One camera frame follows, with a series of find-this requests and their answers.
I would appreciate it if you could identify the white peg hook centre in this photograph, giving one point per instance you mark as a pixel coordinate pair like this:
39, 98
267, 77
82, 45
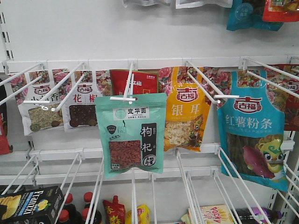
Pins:
127, 96

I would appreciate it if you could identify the dark bottle red cap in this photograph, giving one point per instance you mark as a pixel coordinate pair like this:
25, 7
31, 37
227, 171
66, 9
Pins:
70, 207
64, 217
97, 217
87, 199

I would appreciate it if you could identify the white fennel spice bag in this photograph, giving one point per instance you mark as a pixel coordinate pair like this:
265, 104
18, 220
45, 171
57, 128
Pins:
36, 118

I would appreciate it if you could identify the blue sweet potato noodle bag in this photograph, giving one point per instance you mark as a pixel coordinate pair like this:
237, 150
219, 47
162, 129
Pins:
251, 134

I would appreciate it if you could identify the Pocky box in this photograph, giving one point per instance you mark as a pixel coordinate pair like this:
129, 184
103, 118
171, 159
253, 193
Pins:
214, 214

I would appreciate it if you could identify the yellow snack packet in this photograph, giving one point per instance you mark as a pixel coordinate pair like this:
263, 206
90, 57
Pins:
143, 214

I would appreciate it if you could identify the white peg hook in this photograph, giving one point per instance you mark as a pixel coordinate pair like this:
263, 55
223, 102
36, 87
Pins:
127, 96
219, 95

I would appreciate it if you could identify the teal goji berry pouch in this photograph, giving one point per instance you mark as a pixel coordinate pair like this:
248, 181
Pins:
132, 134

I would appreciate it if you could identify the white peppercorn spice bag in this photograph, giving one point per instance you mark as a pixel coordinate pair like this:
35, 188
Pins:
79, 108

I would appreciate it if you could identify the red floral bag right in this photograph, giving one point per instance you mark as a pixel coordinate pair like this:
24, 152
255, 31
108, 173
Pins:
283, 101

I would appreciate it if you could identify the blue bag top right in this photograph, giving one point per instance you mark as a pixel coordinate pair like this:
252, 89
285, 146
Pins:
246, 14

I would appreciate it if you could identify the black Franzzi biscuit box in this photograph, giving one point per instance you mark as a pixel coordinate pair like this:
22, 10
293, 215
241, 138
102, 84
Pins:
36, 206

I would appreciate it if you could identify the red bag top right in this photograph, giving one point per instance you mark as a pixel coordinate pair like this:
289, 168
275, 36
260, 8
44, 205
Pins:
281, 11

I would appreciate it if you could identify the red black bag left edge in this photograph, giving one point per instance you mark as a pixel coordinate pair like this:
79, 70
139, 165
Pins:
5, 147

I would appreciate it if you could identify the red spout sauce pouch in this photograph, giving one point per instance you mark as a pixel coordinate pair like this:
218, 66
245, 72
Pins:
115, 212

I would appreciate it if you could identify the yellow white fungus bag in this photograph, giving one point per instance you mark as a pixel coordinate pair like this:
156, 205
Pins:
187, 107

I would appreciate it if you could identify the red tea bag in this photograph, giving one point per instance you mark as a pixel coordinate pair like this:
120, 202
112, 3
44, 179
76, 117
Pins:
144, 82

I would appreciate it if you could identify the white peg hook right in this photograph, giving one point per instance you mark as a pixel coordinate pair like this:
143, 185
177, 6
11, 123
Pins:
219, 95

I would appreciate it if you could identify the purple dark packet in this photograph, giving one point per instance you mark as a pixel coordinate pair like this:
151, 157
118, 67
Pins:
246, 217

